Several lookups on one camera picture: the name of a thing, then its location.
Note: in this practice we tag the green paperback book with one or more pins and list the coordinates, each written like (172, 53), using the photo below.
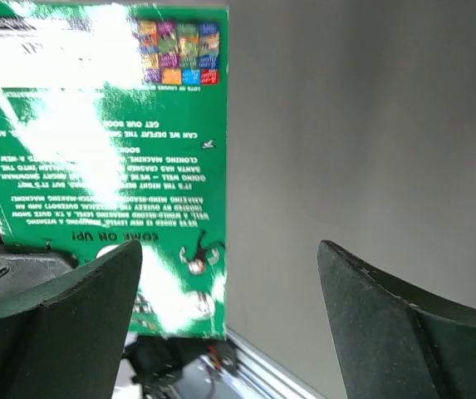
(113, 127)

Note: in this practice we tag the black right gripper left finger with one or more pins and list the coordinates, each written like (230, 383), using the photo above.
(62, 328)

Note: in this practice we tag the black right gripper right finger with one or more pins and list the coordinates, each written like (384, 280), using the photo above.
(392, 338)

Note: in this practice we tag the aluminium mounting rail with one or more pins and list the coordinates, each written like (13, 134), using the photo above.
(250, 373)

